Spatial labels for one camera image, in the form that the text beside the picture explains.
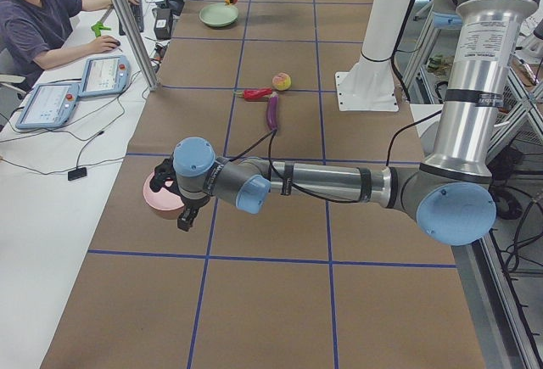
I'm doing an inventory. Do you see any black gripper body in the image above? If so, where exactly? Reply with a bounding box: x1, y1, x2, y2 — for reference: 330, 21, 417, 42
150, 155, 210, 219

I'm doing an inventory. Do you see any red chili pepper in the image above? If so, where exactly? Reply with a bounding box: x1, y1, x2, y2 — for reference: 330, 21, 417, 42
234, 88, 273, 102

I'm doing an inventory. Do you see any pink plate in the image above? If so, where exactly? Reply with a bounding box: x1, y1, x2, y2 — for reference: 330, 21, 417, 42
143, 173, 184, 211

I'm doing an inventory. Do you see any green plate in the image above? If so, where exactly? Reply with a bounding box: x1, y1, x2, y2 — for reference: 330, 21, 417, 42
199, 3, 239, 28

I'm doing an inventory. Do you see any black power adapter box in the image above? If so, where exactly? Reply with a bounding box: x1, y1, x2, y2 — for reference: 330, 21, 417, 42
154, 8, 173, 40

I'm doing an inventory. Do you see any small black usb hub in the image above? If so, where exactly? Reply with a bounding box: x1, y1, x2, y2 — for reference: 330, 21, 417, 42
67, 166, 87, 182

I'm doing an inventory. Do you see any black keyboard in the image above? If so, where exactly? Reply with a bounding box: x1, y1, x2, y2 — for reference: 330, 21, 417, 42
128, 0, 144, 33

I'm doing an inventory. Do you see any pink yellow peach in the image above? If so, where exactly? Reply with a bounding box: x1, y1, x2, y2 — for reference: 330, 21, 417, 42
271, 72, 292, 91

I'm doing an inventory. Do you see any far teach pendant tablet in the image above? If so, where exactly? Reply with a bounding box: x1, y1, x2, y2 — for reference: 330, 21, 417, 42
79, 55, 131, 98

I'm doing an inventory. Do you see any teach pendant tablet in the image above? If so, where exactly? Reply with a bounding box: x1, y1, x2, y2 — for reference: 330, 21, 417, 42
79, 55, 131, 98
16, 82, 80, 130

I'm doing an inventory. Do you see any purple eggplant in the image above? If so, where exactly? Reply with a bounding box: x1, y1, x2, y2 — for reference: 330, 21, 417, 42
266, 92, 279, 131

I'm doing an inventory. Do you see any brown paper table mat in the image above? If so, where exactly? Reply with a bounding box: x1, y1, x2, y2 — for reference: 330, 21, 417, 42
42, 0, 485, 368

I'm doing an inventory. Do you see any near teach pendant tablet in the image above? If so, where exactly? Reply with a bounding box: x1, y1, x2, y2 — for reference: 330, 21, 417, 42
16, 82, 80, 130

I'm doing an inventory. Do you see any green toy on desk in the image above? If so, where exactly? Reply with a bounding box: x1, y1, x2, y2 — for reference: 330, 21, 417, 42
91, 21, 111, 37

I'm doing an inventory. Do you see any seated person in blue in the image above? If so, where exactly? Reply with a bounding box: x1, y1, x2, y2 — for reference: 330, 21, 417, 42
1, 0, 115, 90

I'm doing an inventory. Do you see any aluminium frame post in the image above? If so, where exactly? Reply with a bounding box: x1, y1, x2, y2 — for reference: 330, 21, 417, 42
112, 0, 159, 92

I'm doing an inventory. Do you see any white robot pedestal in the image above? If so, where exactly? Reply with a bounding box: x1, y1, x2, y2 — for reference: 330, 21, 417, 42
335, 0, 411, 112

